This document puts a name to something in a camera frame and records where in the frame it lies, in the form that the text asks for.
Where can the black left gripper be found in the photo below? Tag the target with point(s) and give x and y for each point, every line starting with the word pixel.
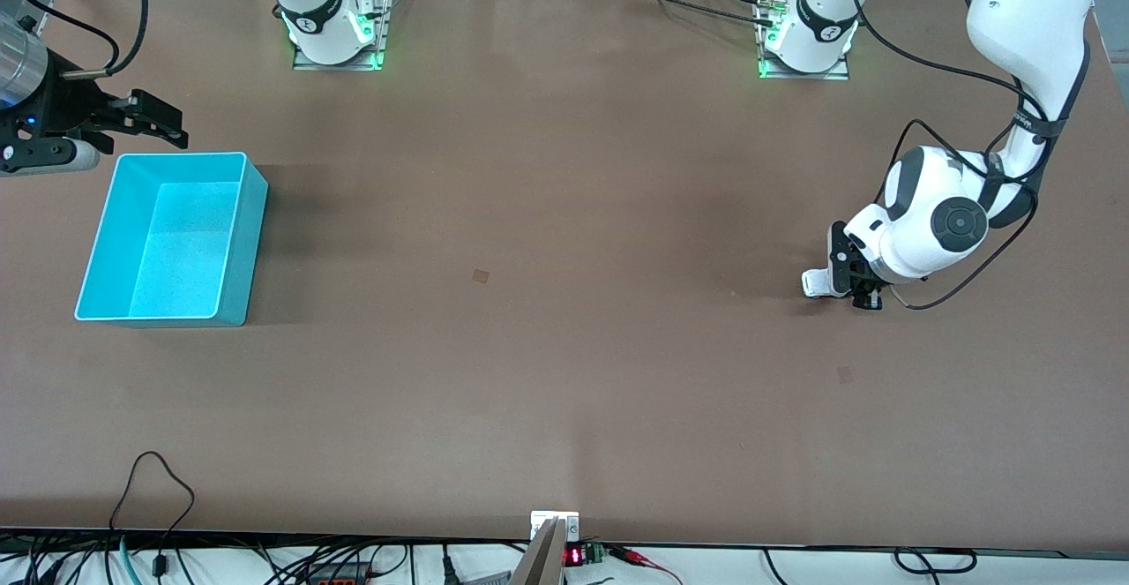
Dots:
pixel 868 288

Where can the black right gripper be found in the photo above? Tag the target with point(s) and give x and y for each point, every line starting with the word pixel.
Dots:
pixel 72 107

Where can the white jeep toy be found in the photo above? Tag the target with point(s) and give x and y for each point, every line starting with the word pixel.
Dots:
pixel 816 283

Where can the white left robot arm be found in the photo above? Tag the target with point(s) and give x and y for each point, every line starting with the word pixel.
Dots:
pixel 1032 20

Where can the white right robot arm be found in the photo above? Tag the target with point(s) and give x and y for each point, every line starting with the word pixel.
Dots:
pixel 309 3

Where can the cyan plastic bin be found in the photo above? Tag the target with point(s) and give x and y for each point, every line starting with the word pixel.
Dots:
pixel 176 250

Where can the red LED display module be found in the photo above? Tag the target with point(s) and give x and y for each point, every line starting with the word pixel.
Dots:
pixel 575 556

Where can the grey metal beam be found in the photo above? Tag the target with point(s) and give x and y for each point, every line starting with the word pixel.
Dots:
pixel 540 563

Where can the red and black connector box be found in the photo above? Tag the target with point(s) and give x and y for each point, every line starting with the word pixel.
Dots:
pixel 340 578

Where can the black power plug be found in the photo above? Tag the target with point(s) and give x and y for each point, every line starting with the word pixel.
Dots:
pixel 448 567

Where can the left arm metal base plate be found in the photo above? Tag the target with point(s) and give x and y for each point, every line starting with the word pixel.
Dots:
pixel 838 71

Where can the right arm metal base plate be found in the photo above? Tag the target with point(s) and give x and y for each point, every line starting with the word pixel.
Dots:
pixel 377 38

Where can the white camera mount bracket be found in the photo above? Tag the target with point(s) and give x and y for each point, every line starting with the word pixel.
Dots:
pixel 540 519

